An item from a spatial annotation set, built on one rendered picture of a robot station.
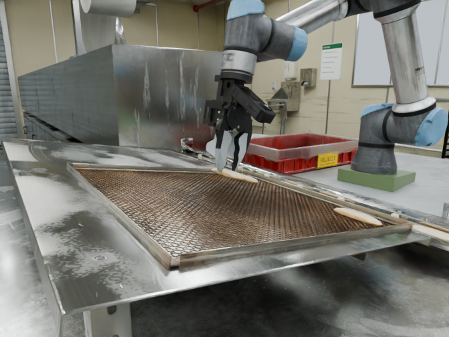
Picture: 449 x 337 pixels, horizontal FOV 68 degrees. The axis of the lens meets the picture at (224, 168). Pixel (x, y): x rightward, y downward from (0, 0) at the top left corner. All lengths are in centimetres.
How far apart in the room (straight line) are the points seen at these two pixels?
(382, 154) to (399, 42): 36
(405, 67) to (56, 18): 722
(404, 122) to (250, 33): 59
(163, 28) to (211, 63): 699
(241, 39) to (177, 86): 77
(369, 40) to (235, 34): 540
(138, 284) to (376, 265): 50
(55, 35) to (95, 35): 535
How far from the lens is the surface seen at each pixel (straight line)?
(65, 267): 34
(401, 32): 107
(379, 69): 593
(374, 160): 121
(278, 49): 78
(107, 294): 30
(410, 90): 111
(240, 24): 73
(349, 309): 57
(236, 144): 74
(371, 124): 121
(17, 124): 757
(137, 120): 139
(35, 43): 770
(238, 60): 72
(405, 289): 65
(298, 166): 132
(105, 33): 245
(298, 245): 45
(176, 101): 146
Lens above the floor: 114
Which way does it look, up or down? 14 degrees down
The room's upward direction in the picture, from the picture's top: straight up
